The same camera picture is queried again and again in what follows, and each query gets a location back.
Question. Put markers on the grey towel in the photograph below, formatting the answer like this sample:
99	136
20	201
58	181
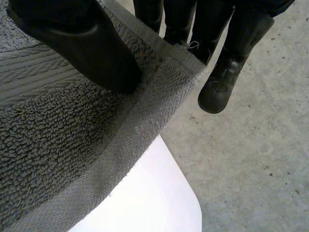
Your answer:
72	135

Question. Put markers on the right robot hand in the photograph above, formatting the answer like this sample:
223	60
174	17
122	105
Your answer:
91	46

